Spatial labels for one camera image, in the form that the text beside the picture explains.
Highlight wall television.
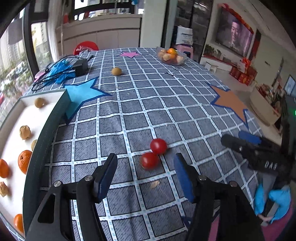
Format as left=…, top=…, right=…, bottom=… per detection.
left=215, top=7, right=254, bottom=57

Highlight white cabinet counter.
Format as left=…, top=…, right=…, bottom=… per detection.
left=56, top=14, right=142, bottom=55

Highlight red tomato pair right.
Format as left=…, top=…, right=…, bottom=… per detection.
left=150, top=138, right=168, bottom=155

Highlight white shopping bag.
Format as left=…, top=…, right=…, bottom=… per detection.
left=176, top=26, right=193, bottom=46

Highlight red gift boxes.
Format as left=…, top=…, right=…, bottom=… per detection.
left=230, top=57, right=257, bottom=86

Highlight glass bowl of fruit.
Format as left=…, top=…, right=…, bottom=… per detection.
left=156, top=47, right=187, bottom=66

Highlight black power adapter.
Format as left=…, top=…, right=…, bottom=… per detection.
left=72, top=58, right=88, bottom=77

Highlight brown kiwi beside orange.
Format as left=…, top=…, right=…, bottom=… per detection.
left=34, top=97, right=46, bottom=108

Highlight papery husk fruit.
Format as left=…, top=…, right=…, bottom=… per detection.
left=0, top=182, right=10, bottom=197

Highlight red tomato pair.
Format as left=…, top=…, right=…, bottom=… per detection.
left=140, top=152, right=159, bottom=170
left=150, top=138, right=168, bottom=155

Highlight blue gloved hand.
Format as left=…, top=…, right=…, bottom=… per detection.
left=253, top=184, right=292, bottom=224

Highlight large orange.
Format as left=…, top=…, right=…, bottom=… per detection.
left=0, top=159, right=10, bottom=178

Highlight red plastic stool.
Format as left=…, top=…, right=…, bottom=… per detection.
left=73, top=41, right=99, bottom=55

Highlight black cable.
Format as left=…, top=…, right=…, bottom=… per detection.
left=31, top=54, right=94, bottom=92

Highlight red tomato pair left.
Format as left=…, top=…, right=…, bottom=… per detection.
left=140, top=152, right=159, bottom=170

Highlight brown kiwi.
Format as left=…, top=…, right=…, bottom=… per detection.
left=111, top=67, right=122, bottom=76
left=34, top=97, right=46, bottom=108
left=31, top=140, right=37, bottom=152

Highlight pink plastic stool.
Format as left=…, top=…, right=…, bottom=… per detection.
left=174, top=44, right=194, bottom=59

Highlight checkered grey tablecloth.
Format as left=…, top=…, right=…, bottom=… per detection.
left=38, top=48, right=261, bottom=240

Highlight white tray with green rim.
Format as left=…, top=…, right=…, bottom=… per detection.
left=1, top=89, right=71, bottom=240

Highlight blue plastic gloves pile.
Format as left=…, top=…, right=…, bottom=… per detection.
left=43, top=59, right=75, bottom=84

